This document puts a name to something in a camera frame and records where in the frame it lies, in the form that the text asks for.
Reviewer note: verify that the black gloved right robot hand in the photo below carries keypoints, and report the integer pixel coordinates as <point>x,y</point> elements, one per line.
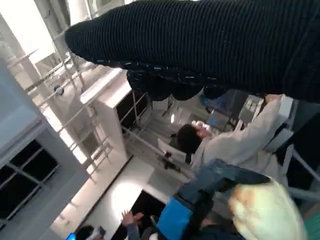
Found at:
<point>200,37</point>

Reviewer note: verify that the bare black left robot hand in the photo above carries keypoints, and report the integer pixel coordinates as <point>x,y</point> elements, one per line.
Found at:
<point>175,215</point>

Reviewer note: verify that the round toy bread bun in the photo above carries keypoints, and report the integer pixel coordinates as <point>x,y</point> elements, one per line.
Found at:
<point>267,215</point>

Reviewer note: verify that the person with raised hands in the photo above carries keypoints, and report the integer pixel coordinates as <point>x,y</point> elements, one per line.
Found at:
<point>131,222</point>

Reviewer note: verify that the person in white coat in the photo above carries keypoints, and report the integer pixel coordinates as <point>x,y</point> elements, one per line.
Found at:
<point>240,145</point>

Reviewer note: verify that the white open shelf cabinet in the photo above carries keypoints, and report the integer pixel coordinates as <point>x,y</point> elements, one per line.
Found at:
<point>110,107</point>

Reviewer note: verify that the green cutting mat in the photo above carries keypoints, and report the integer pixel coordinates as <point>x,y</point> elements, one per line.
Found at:
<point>312,222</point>

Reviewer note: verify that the dark framed window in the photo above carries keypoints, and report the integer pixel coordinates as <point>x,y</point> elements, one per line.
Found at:
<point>25,180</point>

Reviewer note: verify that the black camera on stand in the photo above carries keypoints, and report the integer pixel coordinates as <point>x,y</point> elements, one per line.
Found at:
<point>170,162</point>

